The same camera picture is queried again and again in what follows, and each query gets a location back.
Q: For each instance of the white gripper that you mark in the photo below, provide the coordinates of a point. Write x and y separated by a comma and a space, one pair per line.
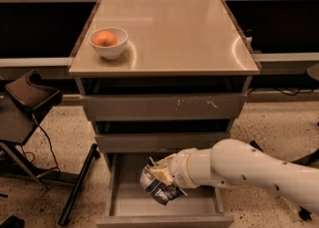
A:
179, 169

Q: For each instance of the blue chip bag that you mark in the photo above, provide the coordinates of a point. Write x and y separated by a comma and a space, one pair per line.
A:
160, 192

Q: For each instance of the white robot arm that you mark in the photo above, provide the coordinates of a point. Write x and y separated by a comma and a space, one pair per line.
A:
231, 162

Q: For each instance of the open bottom drawer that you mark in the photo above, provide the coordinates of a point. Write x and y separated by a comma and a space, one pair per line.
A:
129, 206

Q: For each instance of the middle drawer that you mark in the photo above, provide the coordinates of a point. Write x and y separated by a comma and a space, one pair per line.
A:
157, 142

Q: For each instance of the top drawer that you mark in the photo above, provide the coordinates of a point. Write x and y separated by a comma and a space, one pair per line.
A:
162, 107

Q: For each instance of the steel drawer cabinet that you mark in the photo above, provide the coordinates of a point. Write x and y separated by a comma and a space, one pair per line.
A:
176, 47

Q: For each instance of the white ceramic bowl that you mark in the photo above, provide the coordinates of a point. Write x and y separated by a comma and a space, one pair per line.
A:
111, 52

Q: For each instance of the orange fruit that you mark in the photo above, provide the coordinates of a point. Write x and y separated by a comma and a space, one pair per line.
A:
105, 39

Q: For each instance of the dark side table left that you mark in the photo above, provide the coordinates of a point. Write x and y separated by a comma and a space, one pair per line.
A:
16, 127

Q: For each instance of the black device on table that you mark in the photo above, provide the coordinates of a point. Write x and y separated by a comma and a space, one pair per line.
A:
31, 97

